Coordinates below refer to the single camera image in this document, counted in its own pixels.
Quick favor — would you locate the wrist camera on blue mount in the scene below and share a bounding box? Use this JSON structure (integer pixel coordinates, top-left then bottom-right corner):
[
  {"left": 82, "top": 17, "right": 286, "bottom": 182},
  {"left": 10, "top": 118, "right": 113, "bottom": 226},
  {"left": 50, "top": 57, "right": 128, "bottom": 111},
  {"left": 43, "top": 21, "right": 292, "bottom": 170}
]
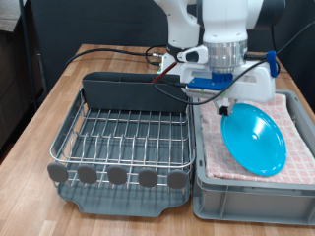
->
[{"left": 186, "top": 72, "right": 234, "bottom": 98}]

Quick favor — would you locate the dark cabinet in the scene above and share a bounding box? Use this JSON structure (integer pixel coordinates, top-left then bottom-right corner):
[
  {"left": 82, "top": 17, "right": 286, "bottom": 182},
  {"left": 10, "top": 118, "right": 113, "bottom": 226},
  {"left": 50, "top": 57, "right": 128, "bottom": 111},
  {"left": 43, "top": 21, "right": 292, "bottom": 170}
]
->
[{"left": 0, "top": 0, "right": 43, "bottom": 158}]

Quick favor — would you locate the pink checkered towel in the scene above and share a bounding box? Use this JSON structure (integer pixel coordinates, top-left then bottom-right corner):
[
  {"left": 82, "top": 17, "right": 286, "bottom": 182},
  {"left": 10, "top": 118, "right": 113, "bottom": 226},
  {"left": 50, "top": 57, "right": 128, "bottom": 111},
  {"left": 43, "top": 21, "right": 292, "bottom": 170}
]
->
[{"left": 197, "top": 92, "right": 315, "bottom": 185}]

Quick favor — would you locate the thick black table cable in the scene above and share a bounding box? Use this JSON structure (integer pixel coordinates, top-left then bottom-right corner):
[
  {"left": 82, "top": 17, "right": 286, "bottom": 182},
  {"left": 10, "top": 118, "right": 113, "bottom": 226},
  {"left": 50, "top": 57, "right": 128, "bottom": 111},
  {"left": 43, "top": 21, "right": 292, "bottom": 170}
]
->
[{"left": 63, "top": 44, "right": 169, "bottom": 70}]

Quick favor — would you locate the grey plastic crate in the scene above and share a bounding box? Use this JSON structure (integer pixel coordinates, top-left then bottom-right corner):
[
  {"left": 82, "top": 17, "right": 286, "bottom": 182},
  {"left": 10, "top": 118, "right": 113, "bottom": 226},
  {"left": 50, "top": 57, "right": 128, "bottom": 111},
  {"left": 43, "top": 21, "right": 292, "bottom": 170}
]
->
[{"left": 191, "top": 85, "right": 315, "bottom": 226}]

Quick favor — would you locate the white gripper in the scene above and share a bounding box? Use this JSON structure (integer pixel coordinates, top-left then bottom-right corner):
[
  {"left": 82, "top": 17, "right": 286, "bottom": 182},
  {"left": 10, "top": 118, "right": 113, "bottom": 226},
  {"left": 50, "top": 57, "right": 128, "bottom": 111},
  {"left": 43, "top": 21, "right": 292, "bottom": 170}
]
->
[{"left": 179, "top": 60, "right": 277, "bottom": 116}]

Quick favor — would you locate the black camera cable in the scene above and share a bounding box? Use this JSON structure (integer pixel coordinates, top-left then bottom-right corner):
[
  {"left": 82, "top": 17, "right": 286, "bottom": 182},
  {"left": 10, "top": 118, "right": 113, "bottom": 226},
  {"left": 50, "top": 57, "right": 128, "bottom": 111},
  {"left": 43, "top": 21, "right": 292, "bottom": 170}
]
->
[{"left": 153, "top": 19, "right": 315, "bottom": 106}]

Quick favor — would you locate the dark grey cutlery holder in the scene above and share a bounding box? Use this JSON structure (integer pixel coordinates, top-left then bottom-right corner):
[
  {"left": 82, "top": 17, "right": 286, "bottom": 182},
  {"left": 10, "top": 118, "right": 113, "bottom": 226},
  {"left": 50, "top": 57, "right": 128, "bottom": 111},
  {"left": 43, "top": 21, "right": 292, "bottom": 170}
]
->
[{"left": 82, "top": 71, "right": 192, "bottom": 114}]

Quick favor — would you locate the blue plate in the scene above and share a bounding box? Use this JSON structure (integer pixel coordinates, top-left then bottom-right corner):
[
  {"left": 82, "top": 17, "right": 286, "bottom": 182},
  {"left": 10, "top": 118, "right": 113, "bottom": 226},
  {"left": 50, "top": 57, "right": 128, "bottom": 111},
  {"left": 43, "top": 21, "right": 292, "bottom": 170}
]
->
[{"left": 220, "top": 102, "right": 288, "bottom": 177}]

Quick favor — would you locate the grey dish drying rack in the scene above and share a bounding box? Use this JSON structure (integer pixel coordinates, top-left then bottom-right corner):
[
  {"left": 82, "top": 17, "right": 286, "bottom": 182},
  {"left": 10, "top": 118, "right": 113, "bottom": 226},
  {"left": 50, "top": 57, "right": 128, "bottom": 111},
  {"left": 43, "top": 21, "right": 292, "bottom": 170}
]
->
[{"left": 52, "top": 88, "right": 193, "bottom": 218}]

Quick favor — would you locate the metal wire dish rack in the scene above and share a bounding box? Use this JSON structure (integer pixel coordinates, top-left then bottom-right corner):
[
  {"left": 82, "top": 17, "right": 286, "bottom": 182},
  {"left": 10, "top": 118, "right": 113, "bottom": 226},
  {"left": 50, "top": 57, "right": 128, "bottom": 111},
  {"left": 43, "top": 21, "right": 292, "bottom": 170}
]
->
[{"left": 46, "top": 88, "right": 197, "bottom": 195}]

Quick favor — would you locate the blue cable clip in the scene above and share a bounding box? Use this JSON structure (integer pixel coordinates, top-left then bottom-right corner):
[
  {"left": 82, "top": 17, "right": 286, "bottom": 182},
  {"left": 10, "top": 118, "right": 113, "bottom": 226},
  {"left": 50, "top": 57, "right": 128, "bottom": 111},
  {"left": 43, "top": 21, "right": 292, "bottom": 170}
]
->
[{"left": 266, "top": 50, "right": 279, "bottom": 78}]

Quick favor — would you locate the black metal pole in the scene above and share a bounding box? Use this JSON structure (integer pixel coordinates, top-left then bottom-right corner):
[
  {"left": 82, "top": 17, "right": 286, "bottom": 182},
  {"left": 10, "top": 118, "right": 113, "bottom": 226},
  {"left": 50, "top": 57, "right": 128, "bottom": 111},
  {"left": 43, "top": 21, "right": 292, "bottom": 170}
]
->
[{"left": 18, "top": 0, "right": 38, "bottom": 111}]

